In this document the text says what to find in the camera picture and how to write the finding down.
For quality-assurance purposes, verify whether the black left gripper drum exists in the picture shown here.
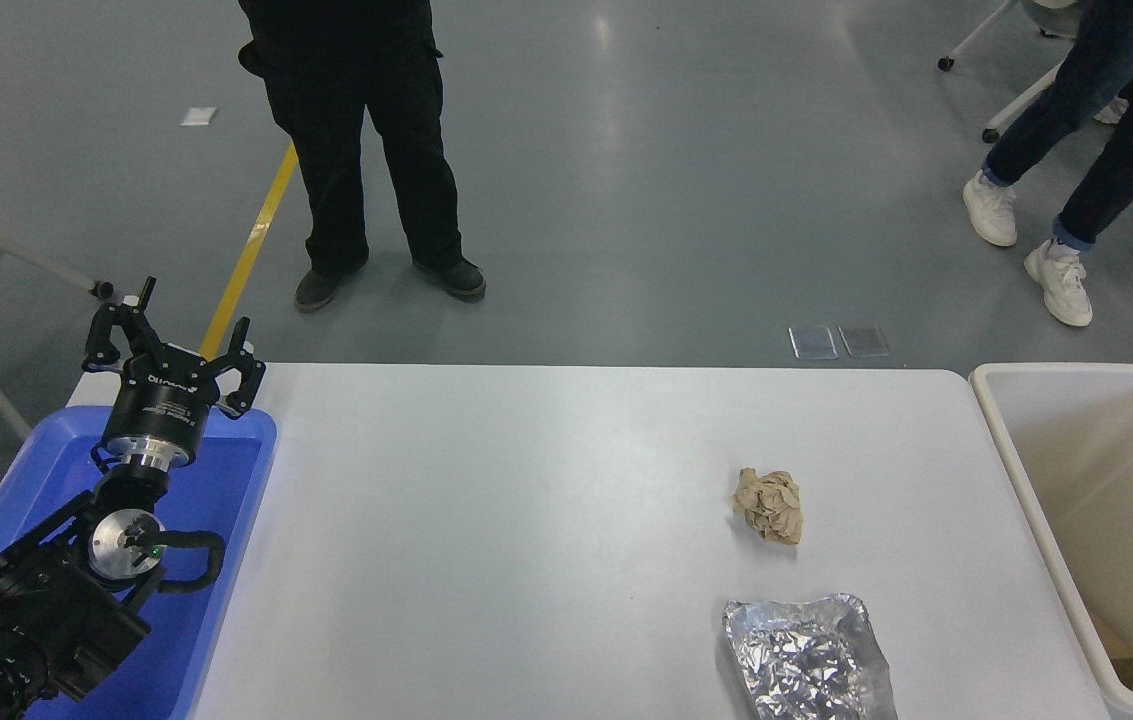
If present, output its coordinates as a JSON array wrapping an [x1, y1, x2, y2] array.
[[103, 345, 223, 465]]

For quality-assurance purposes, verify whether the blue plastic tray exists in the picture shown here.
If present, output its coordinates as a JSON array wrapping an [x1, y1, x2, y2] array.
[[0, 405, 278, 720]]

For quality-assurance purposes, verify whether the standing person in black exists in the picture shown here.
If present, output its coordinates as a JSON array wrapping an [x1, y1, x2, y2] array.
[[238, 0, 487, 313]]

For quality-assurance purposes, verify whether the crumpled tan paper ball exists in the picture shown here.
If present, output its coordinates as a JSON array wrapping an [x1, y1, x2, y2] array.
[[732, 467, 805, 546]]

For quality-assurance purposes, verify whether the clear floor plate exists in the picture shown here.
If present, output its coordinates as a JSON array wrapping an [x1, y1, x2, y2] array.
[[838, 323, 892, 359], [788, 325, 839, 360]]

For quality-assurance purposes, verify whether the crumpled silver foil tray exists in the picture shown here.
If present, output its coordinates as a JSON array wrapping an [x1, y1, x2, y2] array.
[[722, 592, 898, 720]]

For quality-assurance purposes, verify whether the white wheeled chair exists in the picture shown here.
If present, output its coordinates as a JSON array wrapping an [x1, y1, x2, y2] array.
[[936, 0, 1132, 144]]

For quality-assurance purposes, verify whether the large pale bin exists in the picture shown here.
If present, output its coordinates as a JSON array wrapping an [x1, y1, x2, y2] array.
[[969, 362, 1133, 720]]

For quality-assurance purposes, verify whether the brown cardboard piece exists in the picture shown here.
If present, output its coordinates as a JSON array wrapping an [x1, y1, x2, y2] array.
[[1088, 612, 1133, 689]]

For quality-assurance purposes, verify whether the person in white shoes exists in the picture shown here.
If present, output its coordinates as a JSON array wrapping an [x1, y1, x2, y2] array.
[[962, 0, 1133, 328]]

